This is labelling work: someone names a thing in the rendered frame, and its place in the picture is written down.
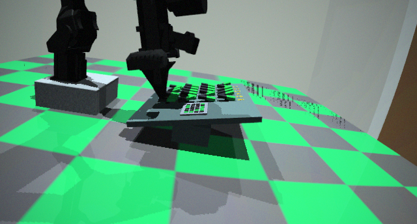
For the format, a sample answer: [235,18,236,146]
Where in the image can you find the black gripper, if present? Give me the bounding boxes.
[126,18,180,99]

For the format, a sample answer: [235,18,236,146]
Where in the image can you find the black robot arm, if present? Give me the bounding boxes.
[46,0,207,83]

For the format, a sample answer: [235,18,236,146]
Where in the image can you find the grey switch panel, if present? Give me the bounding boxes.
[126,81,263,148]

